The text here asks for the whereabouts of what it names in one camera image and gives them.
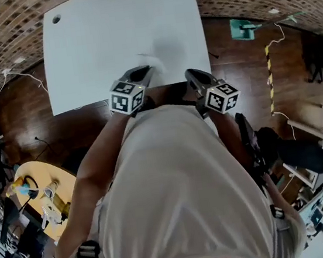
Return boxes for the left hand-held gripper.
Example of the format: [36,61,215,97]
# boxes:
[104,64,161,121]

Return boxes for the white cloth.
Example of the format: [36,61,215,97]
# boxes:
[136,49,170,78]

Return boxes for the person's dark legs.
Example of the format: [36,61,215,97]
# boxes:
[141,79,206,112]

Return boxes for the black floor cable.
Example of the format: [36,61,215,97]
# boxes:
[34,135,53,156]

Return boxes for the person's left forearm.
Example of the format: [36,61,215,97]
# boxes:
[67,110,143,202]

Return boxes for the teal long-handled dustpan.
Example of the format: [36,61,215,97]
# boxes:
[229,9,308,43]

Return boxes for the white rectangular table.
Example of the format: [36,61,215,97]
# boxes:
[35,0,215,117]

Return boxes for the person's white shirt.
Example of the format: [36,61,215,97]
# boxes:
[36,90,311,258]

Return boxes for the black looped cord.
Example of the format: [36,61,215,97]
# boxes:
[23,174,40,200]

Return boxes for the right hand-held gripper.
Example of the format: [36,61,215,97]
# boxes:
[184,63,244,121]

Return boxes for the brown glass bottle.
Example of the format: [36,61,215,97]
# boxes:
[57,201,74,221]

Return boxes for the white cable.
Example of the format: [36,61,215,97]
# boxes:
[261,22,300,142]
[2,64,49,98]

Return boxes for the round wooden table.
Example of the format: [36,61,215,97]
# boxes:
[12,155,85,246]

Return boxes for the black tablet screen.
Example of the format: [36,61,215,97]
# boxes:
[234,110,263,168]

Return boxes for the clear drinking glass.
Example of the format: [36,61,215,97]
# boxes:
[43,181,61,199]

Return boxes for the clear plastic container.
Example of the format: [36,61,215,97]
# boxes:
[38,202,64,230]

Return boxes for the yellow bottle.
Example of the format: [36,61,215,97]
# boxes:
[10,177,27,193]

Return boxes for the yellow black striped tape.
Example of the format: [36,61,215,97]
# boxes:
[262,45,279,116]

